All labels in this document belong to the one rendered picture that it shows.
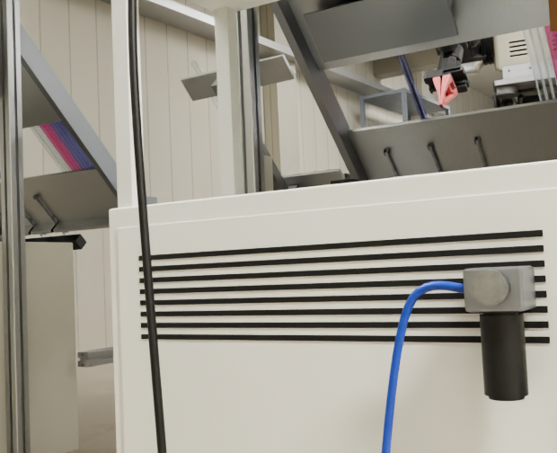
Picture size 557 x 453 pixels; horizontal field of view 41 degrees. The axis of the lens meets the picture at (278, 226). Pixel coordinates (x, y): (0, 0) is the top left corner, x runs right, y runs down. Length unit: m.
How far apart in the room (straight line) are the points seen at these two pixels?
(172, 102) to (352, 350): 4.63
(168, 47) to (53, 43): 1.04
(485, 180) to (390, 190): 0.11
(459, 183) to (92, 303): 4.02
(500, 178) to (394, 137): 0.97
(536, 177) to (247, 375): 0.44
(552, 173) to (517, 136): 0.91
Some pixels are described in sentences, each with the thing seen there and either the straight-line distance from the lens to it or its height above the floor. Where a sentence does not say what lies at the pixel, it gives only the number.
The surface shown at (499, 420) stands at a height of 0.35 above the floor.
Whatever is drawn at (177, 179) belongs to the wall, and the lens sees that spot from 5.37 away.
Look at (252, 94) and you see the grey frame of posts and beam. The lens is 1.51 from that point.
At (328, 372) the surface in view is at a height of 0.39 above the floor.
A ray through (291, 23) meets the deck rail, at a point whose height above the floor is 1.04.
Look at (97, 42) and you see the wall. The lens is 5.05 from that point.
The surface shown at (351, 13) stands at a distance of 1.59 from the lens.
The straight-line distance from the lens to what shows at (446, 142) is 1.78.
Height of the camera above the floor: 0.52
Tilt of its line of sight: 3 degrees up
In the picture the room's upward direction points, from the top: 3 degrees counter-clockwise
